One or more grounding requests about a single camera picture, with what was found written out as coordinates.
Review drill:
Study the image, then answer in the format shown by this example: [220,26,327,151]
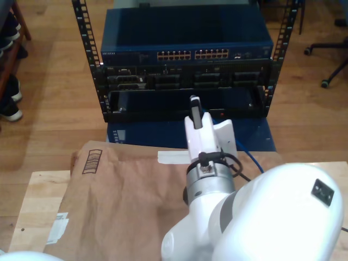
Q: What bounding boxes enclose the blue network cable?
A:
[233,137,266,175]

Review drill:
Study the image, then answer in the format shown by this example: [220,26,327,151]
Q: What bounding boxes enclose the white tape strip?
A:
[157,150,191,165]

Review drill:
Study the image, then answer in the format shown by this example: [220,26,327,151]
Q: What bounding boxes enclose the black server unit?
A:
[102,65,272,90]

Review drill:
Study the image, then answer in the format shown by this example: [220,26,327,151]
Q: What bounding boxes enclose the dark blue base unit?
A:
[105,118,277,153]

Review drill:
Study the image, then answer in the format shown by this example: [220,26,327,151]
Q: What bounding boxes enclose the brown paper mailer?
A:
[43,140,285,261]

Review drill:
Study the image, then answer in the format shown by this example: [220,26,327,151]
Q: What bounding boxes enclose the thin dark furniture leg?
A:
[298,0,305,35]

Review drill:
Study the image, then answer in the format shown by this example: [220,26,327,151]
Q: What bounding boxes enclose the black office chair base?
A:
[303,36,348,88]

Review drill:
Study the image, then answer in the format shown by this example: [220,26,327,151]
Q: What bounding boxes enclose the white paper label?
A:
[47,212,70,244]

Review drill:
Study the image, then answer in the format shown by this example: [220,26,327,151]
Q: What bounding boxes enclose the dark shoe white sole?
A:
[0,99,24,122]
[0,27,21,51]
[9,78,23,103]
[7,10,22,33]

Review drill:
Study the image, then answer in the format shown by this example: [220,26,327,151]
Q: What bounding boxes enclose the wooden bench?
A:
[0,0,31,98]

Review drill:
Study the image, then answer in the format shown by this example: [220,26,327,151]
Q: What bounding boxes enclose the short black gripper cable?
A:
[198,151,232,167]

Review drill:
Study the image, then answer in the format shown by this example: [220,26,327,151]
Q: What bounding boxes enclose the long black camera cable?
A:
[229,154,252,182]

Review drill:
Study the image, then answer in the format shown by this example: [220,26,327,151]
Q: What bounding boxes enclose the blue network switch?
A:
[100,7,274,65]

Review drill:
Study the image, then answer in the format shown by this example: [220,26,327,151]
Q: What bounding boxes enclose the black rack frame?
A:
[71,0,301,123]

